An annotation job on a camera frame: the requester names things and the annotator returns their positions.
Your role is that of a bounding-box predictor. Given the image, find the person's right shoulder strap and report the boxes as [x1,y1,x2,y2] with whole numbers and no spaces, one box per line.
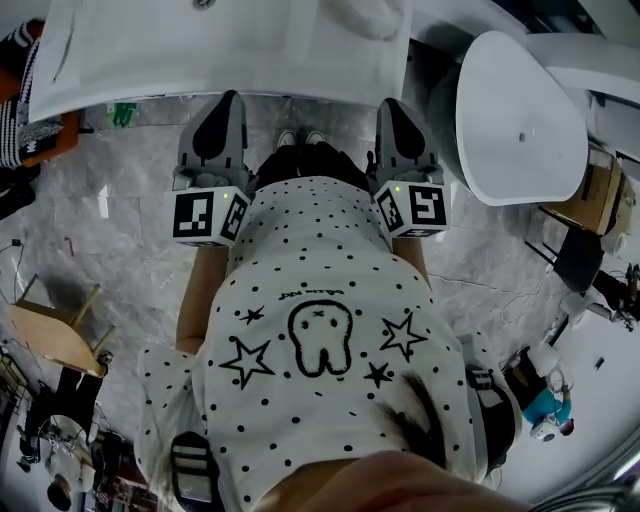
[458,332,524,481]

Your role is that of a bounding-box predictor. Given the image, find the orange sofa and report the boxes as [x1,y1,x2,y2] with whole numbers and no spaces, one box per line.
[0,19,82,170]

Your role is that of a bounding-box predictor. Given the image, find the person's shoulder strap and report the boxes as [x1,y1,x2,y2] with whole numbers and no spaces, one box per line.
[169,431,222,512]
[458,332,524,481]

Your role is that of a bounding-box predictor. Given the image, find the person's left forearm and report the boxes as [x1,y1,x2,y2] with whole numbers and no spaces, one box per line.
[174,243,235,357]

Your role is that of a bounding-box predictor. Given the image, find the person's left shoulder strap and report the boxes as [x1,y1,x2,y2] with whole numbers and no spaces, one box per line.
[169,431,222,512]

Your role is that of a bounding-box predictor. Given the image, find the black chair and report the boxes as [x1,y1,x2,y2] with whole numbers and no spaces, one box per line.
[524,227,606,294]

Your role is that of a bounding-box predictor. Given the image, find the wooden stool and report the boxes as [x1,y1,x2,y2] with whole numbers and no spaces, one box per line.
[8,273,117,379]

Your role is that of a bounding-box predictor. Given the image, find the person's black trousers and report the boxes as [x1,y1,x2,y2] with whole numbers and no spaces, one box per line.
[254,141,372,194]

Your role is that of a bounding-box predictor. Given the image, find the white sink vanity cabinet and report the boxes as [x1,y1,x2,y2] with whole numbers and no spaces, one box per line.
[27,0,414,124]

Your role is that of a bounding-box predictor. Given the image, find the person's right forearm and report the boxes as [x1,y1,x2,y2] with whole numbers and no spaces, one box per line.
[392,234,433,292]

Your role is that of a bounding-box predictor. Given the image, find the cardboard box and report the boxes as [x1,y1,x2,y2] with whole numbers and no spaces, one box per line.
[542,144,637,237]

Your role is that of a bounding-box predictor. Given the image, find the person's head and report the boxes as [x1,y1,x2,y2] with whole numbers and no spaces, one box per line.
[259,448,532,512]

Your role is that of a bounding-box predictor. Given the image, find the black white striped blanket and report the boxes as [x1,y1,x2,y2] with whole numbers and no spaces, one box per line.
[0,22,66,170]

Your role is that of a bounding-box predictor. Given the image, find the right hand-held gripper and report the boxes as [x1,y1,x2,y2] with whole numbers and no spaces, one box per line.
[367,98,451,240]

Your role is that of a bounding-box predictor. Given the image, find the person's white dotted shirt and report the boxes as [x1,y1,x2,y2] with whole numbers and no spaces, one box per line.
[134,175,525,512]

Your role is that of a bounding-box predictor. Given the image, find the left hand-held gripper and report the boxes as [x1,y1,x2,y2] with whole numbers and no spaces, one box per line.
[172,89,256,247]

